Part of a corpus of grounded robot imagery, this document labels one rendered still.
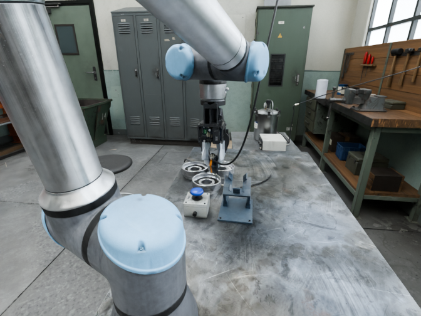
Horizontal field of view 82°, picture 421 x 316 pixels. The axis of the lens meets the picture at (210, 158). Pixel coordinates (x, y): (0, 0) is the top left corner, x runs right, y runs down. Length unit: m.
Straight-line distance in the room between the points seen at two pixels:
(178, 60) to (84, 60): 4.25
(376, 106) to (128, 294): 2.26
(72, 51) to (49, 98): 4.52
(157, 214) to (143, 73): 3.50
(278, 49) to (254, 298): 3.41
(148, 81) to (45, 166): 3.43
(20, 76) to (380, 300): 0.69
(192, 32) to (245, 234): 0.50
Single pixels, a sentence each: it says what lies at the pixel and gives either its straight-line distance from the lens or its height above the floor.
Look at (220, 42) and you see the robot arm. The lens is 0.42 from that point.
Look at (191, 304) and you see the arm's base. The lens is 0.47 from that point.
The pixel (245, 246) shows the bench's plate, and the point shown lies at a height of 0.80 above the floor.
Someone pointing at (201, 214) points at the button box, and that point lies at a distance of 0.73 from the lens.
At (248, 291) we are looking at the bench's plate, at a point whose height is 0.80.
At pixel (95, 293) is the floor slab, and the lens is 1.72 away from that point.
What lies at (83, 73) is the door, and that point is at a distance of 4.81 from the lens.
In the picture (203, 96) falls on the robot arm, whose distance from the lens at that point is 0.67.
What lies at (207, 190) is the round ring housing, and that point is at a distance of 0.83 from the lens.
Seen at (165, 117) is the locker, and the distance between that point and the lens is 3.78.
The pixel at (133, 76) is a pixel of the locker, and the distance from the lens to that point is 3.86.
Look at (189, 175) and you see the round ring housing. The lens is 0.94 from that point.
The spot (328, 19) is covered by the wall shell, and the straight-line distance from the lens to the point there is 4.23.
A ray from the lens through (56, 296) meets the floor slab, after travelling 1.80.
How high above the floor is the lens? 1.23
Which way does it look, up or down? 22 degrees down
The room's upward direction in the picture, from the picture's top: straight up
